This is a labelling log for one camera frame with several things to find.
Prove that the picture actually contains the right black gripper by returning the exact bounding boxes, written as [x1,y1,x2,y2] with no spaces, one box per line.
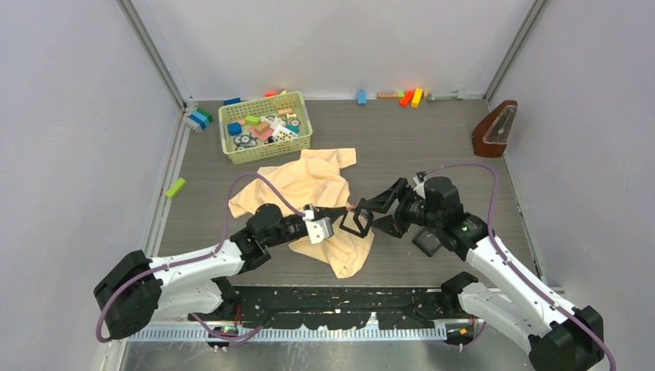
[361,178,443,239]

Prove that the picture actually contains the black square frame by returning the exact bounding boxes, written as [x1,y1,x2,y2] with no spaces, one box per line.
[412,228,442,257]
[338,206,375,238]

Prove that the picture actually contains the cream yellow garment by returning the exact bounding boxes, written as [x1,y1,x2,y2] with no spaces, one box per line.
[229,148,375,278]

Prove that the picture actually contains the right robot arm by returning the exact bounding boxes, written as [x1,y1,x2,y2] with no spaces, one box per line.
[355,177,607,370]

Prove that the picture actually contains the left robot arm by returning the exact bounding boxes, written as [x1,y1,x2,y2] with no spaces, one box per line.
[93,203,347,342]

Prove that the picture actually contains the pink block in basket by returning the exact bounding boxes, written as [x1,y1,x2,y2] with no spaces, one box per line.
[249,126,273,143]

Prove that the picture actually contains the green plastic basket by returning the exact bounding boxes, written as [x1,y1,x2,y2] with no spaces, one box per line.
[218,92,313,165]

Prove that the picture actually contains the orange block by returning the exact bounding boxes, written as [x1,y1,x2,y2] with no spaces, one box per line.
[399,90,414,107]

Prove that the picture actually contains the tan wooden block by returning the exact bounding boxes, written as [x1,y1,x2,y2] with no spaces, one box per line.
[377,91,398,99]

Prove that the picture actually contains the light blue block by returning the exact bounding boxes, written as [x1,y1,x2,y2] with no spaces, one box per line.
[356,90,368,105]

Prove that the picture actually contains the green block in basket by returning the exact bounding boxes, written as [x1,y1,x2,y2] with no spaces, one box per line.
[244,115,261,126]

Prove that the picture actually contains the brown metronome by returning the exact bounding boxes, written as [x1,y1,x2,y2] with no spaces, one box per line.
[471,100,518,158]

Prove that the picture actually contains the blue cube in basket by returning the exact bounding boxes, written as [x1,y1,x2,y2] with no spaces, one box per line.
[227,121,243,136]

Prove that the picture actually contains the blue block behind basket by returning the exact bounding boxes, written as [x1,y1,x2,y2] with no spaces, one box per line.
[223,97,242,105]

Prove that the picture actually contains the blue green stacked blocks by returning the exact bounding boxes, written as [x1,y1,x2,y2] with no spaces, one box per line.
[186,108,214,133]

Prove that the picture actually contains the lime green block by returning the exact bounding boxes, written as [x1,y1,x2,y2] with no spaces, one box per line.
[165,178,186,199]

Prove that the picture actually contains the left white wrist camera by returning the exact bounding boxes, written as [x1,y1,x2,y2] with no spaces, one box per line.
[302,204,334,244]

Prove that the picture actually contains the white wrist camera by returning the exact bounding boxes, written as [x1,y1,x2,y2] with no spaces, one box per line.
[412,171,426,199]
[302,204,334,244]

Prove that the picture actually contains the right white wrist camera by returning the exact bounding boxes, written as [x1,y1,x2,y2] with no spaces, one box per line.
[412,171,426,199]

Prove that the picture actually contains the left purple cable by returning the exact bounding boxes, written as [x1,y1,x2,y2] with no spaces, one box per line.
[96,171,314,352]

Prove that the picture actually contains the purple cable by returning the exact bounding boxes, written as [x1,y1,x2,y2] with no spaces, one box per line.
[416,162,618,371]
[96,171,314,352]

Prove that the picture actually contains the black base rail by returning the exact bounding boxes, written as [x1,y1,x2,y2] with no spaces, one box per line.
[199,286,473,330]

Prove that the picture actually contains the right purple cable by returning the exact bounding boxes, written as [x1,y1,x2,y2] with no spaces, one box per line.
[416,162,618,371]

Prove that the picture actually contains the yellow block at wall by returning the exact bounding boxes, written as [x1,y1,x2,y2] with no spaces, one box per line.
[410,88,423,108]

